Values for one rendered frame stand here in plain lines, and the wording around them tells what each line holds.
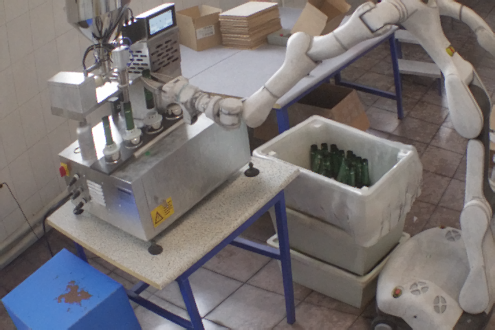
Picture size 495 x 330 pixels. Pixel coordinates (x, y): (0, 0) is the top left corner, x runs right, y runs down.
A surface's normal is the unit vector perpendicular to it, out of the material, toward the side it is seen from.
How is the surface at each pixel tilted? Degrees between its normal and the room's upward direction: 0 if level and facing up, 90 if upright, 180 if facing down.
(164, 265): 0
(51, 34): 90
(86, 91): 90
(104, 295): 0
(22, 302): 0
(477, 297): 90
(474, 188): 90
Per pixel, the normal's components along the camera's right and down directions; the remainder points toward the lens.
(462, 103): -0.56, 0.44
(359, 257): -0.68, 0.52
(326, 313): -0.13, -0.86
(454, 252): -0.63, 0.19
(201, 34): 0.49, 0.38
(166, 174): 0.80, 0.21
